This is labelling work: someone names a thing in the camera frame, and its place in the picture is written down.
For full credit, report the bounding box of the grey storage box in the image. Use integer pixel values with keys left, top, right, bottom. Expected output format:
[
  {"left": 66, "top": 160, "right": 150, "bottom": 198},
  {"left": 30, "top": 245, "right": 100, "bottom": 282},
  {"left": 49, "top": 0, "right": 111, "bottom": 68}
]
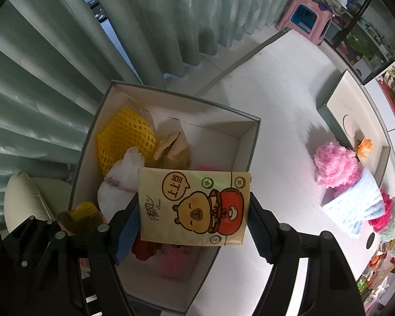
[{"left": 67, "top": 80, "right": 261, "bottom": 316}]

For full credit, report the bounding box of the white cloth bag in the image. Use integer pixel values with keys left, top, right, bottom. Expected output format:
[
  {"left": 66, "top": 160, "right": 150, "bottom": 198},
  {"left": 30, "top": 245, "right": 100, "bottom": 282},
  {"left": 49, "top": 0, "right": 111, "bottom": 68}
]
[{"left": 97, "top": 146, "right": 146, "bottom": 214}]

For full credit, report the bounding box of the orange fabric flower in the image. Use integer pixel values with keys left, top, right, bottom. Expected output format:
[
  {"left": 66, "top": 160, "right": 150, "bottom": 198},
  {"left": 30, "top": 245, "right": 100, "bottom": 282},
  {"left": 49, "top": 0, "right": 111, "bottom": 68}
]
[{"left": 356, "top": 138, "right": 374, "bottom": 159}]

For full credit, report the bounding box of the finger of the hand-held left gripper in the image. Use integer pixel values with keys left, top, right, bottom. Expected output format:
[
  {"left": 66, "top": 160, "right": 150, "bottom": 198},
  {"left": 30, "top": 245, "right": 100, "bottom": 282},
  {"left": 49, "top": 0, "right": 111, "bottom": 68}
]
[{"left": 5, "top": 215, "right": 58, "bottom": 249}]

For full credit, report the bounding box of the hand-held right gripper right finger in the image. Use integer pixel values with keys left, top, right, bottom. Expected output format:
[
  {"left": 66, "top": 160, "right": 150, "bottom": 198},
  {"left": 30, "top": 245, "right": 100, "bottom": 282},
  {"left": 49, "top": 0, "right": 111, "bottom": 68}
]
[{"left": 248, "top": 192, "right": 366, "bottom": 316}]

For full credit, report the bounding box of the red fabric rose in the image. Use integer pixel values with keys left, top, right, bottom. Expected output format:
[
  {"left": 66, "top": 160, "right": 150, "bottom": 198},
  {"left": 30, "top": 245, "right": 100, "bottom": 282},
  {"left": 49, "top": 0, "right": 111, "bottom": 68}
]
[{"left": 132, "top": 234, "right": 162, "bottom": 262}]

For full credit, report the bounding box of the pink plastic stool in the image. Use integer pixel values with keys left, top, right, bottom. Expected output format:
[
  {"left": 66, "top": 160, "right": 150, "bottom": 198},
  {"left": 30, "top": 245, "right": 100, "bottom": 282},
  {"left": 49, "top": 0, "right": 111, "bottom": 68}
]
[{"left": 276, "top": 0, "right": 333, "bottom": 45}]

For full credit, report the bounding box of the tan bear sock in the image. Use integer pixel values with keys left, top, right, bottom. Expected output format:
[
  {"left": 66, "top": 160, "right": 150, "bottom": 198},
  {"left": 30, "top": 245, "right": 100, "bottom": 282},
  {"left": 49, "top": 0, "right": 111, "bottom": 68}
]
[{"left": 153, "top": 131, "right": 191, "bottom": 170}]

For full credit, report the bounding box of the grey shallow box lid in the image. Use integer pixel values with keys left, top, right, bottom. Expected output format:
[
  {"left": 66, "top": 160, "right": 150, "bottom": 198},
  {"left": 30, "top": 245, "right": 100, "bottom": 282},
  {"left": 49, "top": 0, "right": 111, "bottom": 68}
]
[{"left": 318, "top": 69, "right": 392, "bottom": 185}]

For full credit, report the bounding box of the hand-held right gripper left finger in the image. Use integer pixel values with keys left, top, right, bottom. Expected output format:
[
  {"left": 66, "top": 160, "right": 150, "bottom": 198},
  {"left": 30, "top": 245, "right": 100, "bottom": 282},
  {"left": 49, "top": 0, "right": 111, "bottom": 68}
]
[{"left": 36, "top": 195, "right": 141, "bottom": 316}]

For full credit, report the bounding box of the magenta yarn bundle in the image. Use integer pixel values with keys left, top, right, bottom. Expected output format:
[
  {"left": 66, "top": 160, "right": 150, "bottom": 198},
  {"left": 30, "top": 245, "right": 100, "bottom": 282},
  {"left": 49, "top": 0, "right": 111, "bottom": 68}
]
[{"left": 370, "top": 187, "right": 395, "bottom": 233}]

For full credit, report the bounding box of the pile of colourful packets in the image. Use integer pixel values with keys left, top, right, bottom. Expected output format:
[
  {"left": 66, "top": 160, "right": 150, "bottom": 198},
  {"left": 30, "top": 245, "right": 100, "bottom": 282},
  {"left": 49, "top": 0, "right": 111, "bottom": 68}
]
[{"left": 355, "top": 240, "right": 395, "bottom": 307}]

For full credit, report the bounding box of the light blue knitted cloth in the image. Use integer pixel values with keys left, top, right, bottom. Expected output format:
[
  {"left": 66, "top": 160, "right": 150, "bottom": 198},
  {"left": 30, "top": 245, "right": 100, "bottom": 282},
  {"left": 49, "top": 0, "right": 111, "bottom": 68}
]
[{"left": 321, "top": 167, "right": 385, "bottom": 236}]

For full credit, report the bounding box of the pink fluffy yarn ball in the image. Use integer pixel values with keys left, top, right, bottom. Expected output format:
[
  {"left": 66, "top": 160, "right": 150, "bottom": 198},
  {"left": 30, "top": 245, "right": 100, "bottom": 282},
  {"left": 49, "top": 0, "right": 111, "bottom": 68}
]
[{"left": 314, "top": 140, "right": 363, "bottom": 191}]

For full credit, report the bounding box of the black storage rack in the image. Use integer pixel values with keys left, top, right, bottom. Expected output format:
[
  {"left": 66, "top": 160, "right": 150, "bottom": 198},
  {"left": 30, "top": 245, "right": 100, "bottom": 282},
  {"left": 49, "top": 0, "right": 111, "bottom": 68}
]
[{"left": 303, "top": 0, "right": 395, "bottom": 84}]

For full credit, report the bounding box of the yellow foam net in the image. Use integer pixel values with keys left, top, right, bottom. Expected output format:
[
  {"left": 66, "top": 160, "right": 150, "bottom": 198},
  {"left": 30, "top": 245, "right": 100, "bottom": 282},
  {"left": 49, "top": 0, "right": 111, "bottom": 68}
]
[{"left": 96, "top": 106, "right": 159, "bottom": 175}]

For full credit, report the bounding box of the pale green curtain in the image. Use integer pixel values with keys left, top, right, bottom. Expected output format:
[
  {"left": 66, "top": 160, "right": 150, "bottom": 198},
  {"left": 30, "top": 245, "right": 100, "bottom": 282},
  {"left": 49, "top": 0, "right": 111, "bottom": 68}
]
[{"left": 0, "top": 0, "right": 303, "bottom": 205}]

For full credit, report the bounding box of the yellow cartoon tissue pack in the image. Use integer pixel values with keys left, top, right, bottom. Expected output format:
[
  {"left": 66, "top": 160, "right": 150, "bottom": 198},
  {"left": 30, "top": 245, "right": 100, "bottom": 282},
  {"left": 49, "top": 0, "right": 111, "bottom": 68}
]
[{"left": 137, "top": 167, "right": 251, "bottom": 247}]

